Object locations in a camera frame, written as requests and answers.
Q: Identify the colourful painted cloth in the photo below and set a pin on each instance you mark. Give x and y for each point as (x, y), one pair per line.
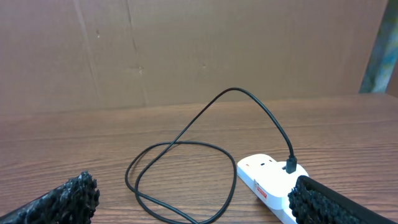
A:
(383, 57)

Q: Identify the white power strip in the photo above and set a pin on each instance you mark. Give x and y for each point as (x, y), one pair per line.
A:
(255, 172)

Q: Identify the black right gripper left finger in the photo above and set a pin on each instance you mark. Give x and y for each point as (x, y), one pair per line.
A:
(73, 202)

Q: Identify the white USB charger plug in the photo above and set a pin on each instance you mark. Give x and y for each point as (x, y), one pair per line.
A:
(282, 184)

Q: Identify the cardboard backdrop panel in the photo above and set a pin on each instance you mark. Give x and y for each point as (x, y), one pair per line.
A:
(82, 55)

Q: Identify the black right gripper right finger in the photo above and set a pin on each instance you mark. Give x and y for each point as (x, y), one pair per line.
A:
(313, 203)

